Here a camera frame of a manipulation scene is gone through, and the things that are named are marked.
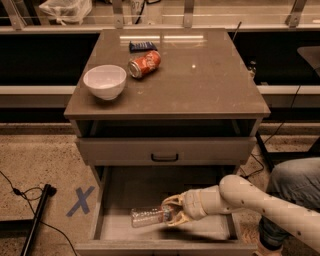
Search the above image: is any black drawer handle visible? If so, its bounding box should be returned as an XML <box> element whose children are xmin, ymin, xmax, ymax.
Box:
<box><xmin>151</xmin><ymin>154</ymin><xmax>179</xmax><ymax>162</ymax></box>

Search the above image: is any open grey lower drawer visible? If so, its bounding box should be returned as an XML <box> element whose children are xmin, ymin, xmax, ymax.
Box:
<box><xmin>76</xmin><ymin>166</ymin><xmax>255</xmax><ymax>256</ymax></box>

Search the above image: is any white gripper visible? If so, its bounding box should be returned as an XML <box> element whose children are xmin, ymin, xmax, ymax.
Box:
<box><xmin>161</xmin><ymin>189</ymin><xmax>207</xmax><ymax>227</ymax></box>

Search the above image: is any clear plastic bag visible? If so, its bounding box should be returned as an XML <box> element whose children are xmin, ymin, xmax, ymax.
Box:
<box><xmin>39</xmin><ymin>0</ymin><xmax>92</xmax><ymax>25</ymax></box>

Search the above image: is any person leg in jeans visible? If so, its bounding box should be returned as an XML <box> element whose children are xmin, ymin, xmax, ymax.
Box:
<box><xmin>258</xmin><ymin>157</ymin><xmax>320</xmax><ymax>248</ymax></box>

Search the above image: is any black cable left floor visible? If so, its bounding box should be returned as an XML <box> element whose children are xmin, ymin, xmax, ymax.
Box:
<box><xmin>0</xmin><ymin>169</ymin><xmax>80</xmax><ymax>256</ymax></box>

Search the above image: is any white ceramic bowl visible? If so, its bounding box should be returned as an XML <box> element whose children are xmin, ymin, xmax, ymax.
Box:
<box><xmin>83</xmin><ymin>65</ymin><xmax>127</xmax><ymax>100</ymax></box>

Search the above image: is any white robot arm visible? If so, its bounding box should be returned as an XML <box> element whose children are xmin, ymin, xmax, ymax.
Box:
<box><xmin>161</xmin><ymin>175</ymin><xmax>320</xmax><ymax>252</ymax></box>

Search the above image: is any black cable floor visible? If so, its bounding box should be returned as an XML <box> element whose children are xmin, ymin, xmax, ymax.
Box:
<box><xmin>0</xmin><ymin>169</ymin><xmax>80</xmax><ymax>256</ymax></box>
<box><xmin>239</xmin><ymin>83</ymin><xmax>303</xmax><ymax>179</ymax></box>

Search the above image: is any blue snack wrapper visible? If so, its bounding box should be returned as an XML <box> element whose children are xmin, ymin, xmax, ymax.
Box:
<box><xmin>129</xmin><ymin>41</ymin><xmax>157</xmax><ymax>53</ymax></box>

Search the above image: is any clear plastic water bottle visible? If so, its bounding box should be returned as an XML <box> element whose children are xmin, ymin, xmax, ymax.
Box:
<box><xmin>131</xmin><ymin>206</ymin><xmax>172</xmax><ymax>228</ymax></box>

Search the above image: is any blue tape cross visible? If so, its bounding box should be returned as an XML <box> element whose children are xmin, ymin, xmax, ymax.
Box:
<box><xmin>66</xmin><ymin>186</ymin><xmax>95</xmax><ymax>217</ymax></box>

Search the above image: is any black cable right floor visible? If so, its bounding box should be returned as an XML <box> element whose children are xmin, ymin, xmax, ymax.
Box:
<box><xmin>239</xmin><ymin>83</ymin><xmax>303</xmax><ymax>179</ymax></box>

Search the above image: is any grey drawer cabinet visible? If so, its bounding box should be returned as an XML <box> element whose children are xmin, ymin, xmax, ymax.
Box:
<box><xmin>63</xmin><ymin>27</ymin><xmax>272</xmax><ymax>256</ymax></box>

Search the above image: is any tan shoe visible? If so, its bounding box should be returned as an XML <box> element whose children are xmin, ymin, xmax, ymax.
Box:
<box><xmin>252</xmin><ymin>242</ymin><xmax>283</xmax><ymax>256</ymax></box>

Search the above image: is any closed grey upper drawer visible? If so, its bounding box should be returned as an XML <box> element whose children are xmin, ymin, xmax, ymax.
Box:
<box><xmin>76</xmin><ymin>137</ymin><xmax>256</xmax><ymax>166</ymax></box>

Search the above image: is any orange soda can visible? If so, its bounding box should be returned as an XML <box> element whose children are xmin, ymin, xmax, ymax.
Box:
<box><xmin>128</xmin><ymin>50</ymin><xmax>161</xmax><ymax>79</ymax></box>

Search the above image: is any black pole on floor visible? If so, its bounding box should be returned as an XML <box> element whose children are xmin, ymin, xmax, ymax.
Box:
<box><xmin>20</xmin><ymin>184</ymin><xmax>56</xmax><ymax>256</ymax></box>

